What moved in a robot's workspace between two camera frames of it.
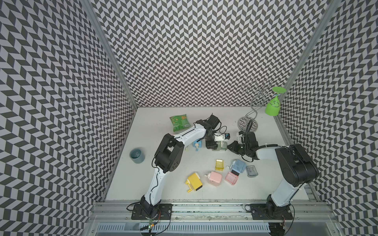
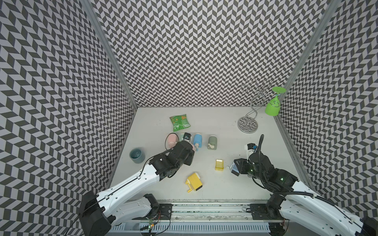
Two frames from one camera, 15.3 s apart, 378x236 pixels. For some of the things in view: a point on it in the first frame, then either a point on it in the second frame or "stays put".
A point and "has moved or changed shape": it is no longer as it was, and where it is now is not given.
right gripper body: (240, 148) to (247, 167)
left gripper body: (210, 140) to (188, 160)
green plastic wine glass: (272, 108) stays put
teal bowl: (137, 156) stays put
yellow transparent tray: (219, 165) stays put
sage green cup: (222, 146) has moved or changed shape
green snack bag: (179, 122) stays put
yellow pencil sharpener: (194, 182) stays put
